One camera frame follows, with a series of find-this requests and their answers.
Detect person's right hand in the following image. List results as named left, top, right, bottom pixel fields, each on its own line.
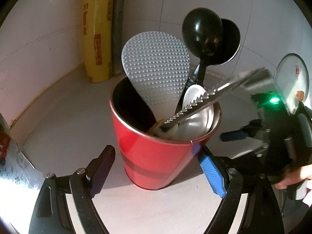
left=275, top=164, right=312, bottom=190

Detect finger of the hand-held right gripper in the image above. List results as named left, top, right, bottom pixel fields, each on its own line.
left=221, top=130, right=254, bottom=142
left=240, top=118, right=266, bottom=133

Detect silver patterned foil sheet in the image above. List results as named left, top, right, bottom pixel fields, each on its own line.
left=0, top=117, right=53, bottom=225

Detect red metal cup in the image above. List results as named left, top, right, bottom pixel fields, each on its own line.
left=109, top=77, right=223, bottom=191

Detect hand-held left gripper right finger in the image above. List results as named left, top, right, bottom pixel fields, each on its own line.
left=197, top=146, right=285, bottom=234

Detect white dotted rice paddle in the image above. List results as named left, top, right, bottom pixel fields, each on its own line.
left=121, top=30, right=192, bottom=127

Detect yellow cling wrap box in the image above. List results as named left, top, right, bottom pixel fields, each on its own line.
left=83, top=0, right=117, bottom=83

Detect orange handled serrated knife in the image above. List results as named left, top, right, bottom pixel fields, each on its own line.
left=156, top=67, right=269, bottom=133

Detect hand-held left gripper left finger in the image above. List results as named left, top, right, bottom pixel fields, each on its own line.
left=29, top=144, right=116, bottom=234

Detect grey pipe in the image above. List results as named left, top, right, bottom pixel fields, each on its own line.
left=111, top=0, right=127, bottom=77

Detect black ladle beaded handle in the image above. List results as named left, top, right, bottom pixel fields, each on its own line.
left=175, top=8, right=223, bottom=114

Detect red-handled scissors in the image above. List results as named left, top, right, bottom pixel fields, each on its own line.
left=0, top=133, right=10, bottom=160

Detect glass pot lid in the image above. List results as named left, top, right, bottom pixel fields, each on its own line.
left=273, top=53, right=310, bottom=115

